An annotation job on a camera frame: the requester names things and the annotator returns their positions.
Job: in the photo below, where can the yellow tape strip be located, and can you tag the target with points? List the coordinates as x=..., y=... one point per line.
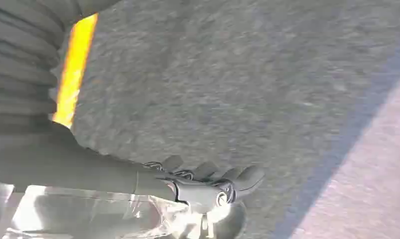
x=75, y=66

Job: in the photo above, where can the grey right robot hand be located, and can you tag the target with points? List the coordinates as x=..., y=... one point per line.
x=87, y=171

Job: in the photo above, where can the ribbed grey right arm sleeve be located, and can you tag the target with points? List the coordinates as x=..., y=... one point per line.
x=20, y=59

